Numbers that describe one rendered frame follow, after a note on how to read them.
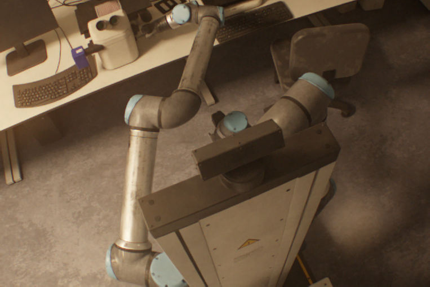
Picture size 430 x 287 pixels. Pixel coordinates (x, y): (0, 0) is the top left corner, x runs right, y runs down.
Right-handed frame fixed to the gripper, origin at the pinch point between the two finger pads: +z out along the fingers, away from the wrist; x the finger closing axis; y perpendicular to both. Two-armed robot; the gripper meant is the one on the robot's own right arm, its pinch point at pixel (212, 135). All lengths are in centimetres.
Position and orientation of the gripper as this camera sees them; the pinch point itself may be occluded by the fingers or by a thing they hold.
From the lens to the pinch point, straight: 209.1
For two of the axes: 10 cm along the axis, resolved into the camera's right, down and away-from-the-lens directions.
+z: -2.4, 2.3, 9.4
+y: 4.8, 8.7, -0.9
